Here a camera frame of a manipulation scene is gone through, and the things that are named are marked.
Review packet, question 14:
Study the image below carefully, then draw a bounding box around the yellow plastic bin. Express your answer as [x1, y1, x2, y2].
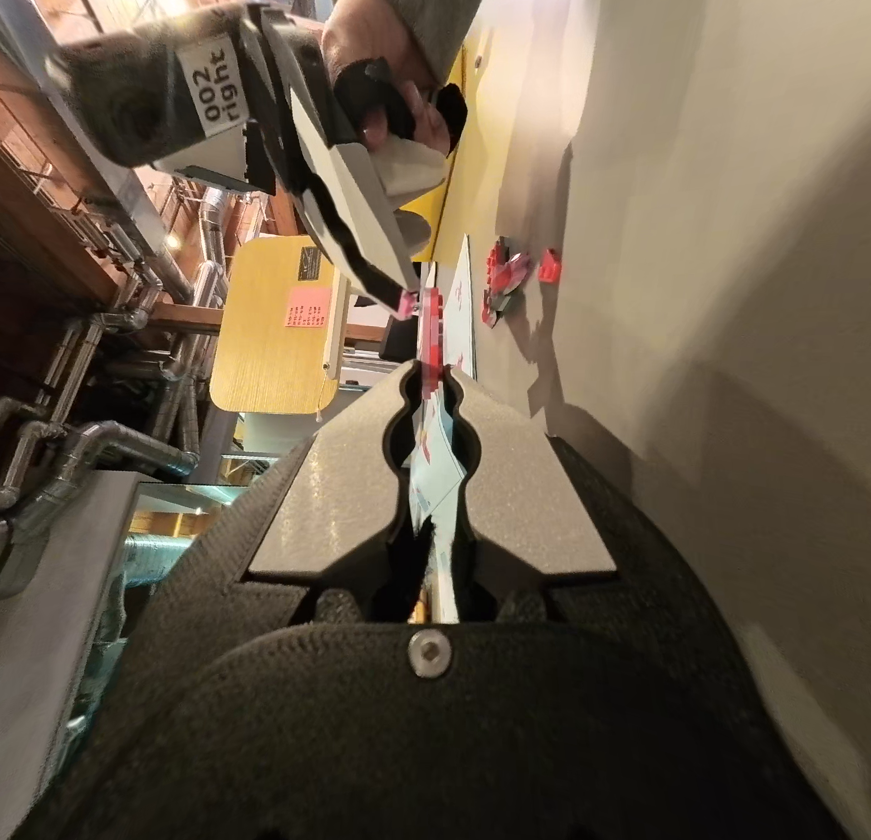
[398, 44, 469, 259]

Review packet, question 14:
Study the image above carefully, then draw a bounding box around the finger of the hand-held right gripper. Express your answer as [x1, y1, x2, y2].
[289, 90, 448, 291]
[301, 172, 417, 312]

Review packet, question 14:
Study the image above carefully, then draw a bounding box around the wooden book stand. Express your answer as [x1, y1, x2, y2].
[210, 236, 355, 419]

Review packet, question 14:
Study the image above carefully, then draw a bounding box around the pink red grey brick model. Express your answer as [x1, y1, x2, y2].
[482, 238, 533, 327]

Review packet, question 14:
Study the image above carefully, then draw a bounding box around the metal ventilation duct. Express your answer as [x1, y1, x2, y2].
[0, 187, 232, 596]

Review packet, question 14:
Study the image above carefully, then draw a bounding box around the open instruction booklet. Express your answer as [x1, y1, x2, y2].
[407, 233, 477, 625]

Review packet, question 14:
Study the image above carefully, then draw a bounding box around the pink plate brick assembly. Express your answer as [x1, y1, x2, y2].
[418, 288, 446, 400]

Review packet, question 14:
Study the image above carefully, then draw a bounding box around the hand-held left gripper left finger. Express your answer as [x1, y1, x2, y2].
[250, 362, 426, 582]

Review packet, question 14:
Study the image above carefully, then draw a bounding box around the pink sticky note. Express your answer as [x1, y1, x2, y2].
[284, 289, 326, 329]

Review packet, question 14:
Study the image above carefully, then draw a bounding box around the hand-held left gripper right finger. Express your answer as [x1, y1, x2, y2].
[442, 364, 619, 592]

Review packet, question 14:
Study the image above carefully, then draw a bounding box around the person's right hand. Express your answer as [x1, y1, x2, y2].
[320, 0, 453, 152]

